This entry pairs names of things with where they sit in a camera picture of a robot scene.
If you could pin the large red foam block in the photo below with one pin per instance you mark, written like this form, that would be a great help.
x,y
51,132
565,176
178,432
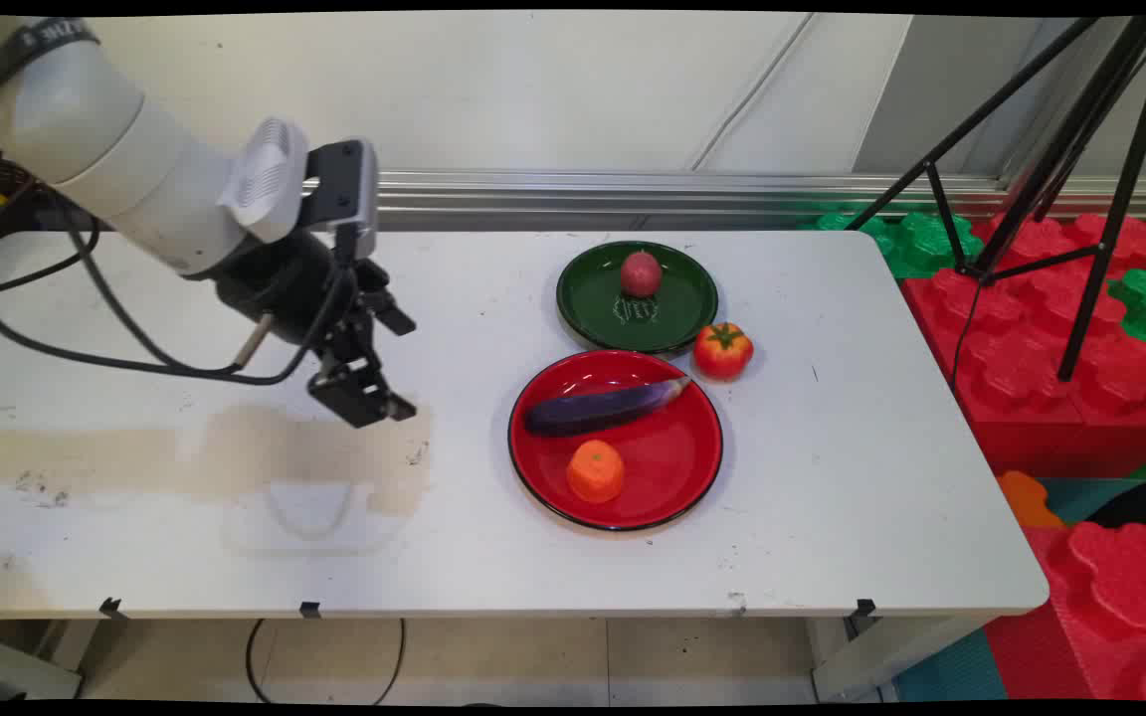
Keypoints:
x,y
1021,378

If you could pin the white table leg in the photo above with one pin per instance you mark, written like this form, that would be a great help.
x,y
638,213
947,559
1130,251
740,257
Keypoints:
x,y
891,656
16,671

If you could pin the red toy tomato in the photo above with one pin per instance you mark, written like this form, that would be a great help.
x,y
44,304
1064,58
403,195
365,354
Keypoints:
x,y
723,351

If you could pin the orange toy tangerine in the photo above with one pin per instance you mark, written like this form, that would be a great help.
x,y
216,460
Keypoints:
x,y
595,471

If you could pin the black tripod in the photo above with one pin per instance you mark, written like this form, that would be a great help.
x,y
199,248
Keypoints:
x,y
1100,179

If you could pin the orange foam piece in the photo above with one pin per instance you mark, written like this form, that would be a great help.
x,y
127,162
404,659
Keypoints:
x,y
1026,500

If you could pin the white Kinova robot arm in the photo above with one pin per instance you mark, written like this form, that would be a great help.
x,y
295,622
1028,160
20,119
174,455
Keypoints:
x,y
95,139

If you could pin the dark wicker basket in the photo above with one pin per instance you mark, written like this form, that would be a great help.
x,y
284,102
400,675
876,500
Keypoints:
x,y
6,189

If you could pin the red plate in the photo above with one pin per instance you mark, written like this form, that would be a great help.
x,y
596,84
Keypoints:
x,y
663,457

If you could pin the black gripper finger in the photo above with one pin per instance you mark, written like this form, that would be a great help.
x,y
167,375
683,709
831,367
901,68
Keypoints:
x,y
359,393
386,303

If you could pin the black table edge clip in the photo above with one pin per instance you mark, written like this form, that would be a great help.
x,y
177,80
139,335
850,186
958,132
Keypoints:
x,y
865,608
310,609
112,608

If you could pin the purple toy eggplant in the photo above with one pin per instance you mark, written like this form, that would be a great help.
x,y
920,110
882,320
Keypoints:
x,y
603,408

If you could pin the dark green plate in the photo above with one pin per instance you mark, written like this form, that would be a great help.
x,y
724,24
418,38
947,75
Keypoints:
x,y
588,298

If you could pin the aluminium wall rail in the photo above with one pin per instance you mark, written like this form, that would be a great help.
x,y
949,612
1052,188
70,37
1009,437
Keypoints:
x,y
732,194

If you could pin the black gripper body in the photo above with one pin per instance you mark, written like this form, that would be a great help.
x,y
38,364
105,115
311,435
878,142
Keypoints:
x,y
280,288

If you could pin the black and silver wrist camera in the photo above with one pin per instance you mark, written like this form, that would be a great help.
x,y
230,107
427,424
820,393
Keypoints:
x,y
346,189

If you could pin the dark red toy apple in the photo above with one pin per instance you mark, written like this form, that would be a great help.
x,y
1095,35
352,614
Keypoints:
x,y
641,274

